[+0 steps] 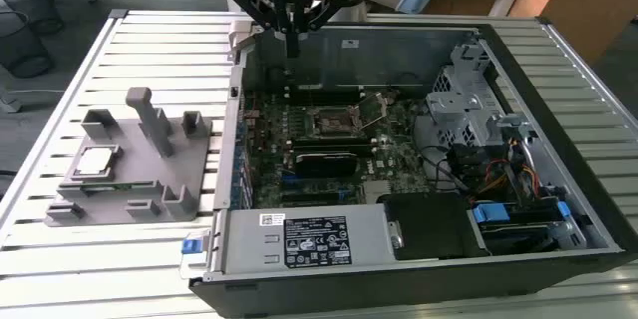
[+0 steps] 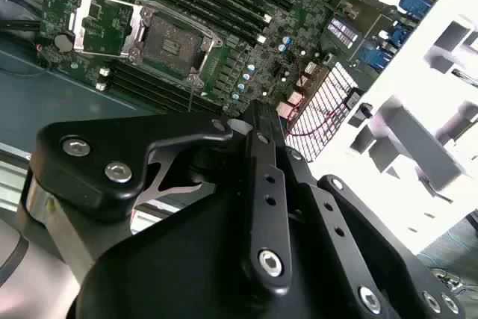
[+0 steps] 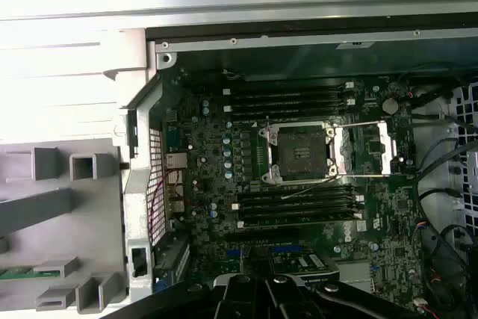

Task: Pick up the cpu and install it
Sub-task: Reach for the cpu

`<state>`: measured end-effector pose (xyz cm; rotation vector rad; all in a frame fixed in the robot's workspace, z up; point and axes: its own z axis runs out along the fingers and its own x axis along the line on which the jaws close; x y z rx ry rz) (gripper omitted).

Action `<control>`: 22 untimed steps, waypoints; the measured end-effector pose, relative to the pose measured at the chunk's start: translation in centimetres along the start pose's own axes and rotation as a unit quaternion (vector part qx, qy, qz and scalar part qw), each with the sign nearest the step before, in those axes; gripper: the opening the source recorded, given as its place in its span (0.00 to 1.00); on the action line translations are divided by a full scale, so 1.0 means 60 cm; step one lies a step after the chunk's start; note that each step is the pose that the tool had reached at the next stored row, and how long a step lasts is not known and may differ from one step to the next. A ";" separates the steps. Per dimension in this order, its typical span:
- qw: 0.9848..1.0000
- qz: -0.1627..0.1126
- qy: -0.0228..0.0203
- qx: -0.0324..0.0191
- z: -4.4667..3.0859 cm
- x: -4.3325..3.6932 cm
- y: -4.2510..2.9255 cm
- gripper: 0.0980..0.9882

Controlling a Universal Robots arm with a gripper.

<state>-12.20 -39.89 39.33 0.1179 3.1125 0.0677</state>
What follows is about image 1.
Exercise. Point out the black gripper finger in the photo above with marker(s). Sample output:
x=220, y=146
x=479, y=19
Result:
x=314, y=20
x=254, y=9

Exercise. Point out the silver CPU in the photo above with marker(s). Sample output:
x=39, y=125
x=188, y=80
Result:
x=95, y=162

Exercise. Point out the grey case release latch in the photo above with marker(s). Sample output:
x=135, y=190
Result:
x=239, y=31

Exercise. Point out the RAM slot white latch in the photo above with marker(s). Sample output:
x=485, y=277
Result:
x=323, y=97

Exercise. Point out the RAM slot black latch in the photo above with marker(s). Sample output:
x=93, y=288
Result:
x=328, y=142
x=323, y=102

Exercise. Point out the green motherboard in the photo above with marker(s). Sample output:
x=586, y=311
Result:
x=403, y=128

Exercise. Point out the green RAM stick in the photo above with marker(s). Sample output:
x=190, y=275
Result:
x=331, y=150
x=124, y=186

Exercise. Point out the silver drive cage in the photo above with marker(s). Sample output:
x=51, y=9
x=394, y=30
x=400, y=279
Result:
x=455, y=106

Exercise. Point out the black graphics card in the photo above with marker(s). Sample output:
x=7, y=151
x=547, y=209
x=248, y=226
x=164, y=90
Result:
x=326, y=166

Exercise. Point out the black mesh wastebasket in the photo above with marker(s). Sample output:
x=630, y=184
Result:
x=24, y=50
x=47, y=9

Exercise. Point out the blue expansion slot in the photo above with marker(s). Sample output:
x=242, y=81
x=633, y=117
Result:
x=288, y=177

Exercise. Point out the silver chipset heat sink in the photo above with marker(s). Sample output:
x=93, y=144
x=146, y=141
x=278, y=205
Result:
x=379, y=192

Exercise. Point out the grey parts rack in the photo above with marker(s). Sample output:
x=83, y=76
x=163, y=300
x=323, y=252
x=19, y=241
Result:
x=150, y=173

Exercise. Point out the wooden cabinet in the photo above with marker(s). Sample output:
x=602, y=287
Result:
x=587, y=5

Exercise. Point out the grey metal stand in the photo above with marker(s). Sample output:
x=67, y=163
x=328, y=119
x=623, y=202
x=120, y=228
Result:
x=9, y=104

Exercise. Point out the black plastic shroud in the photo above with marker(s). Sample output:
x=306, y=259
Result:
x=429, y=222

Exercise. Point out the grey power supply unit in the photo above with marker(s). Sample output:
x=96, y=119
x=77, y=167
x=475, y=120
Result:
x=244, y=244

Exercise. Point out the hard disk in blue carrier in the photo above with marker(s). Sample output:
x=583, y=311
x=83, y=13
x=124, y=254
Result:
x=490, y=213

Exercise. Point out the blue case latch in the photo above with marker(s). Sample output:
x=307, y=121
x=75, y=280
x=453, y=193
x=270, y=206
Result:
x=194, y=247

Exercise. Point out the black open PC case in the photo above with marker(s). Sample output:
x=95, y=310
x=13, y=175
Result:
x=348, y=296

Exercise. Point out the white case wall sticker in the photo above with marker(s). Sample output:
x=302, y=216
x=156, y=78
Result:
x=350, y=43

